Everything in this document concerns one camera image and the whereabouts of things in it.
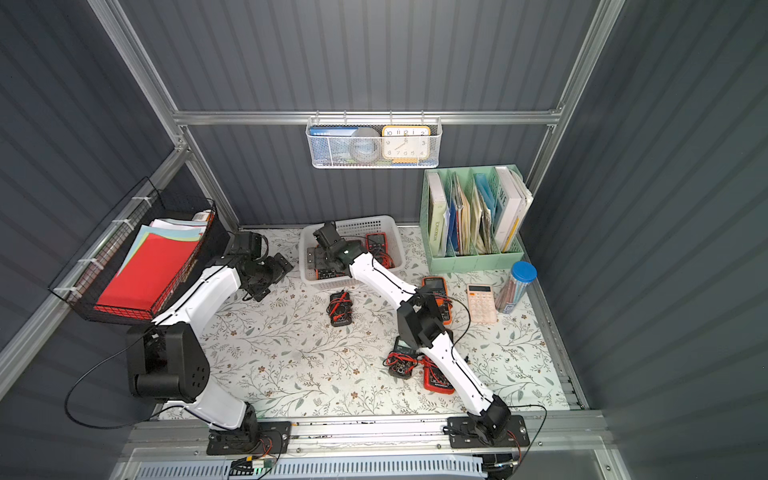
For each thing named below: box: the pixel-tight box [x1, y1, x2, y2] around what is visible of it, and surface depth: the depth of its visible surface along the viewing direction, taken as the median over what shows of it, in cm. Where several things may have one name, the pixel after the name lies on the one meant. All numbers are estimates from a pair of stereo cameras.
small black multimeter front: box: [382, 335, 418, 380], surface depth 84 cm
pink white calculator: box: [466, 283, 497, 323], surface depth 100 cm
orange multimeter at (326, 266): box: [314, 246, 346, 280], surface depth 91 cm
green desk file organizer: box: [419, 166, 524, 274], surface depth 103 cm
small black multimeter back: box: [326, 290, 353, 327], surface depth 95 cm
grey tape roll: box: [348, 127, 381, 163], surface depth 89 cm
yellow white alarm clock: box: [382, 125, 431, 164], surface depth 90 cm
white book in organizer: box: [494, 166, 533, 252], surface depth 100 cm
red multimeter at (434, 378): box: [408, 355, 456, 395], surface depth 80 cm
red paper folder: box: [95, 232, 200, 316], surface depth 74 cm
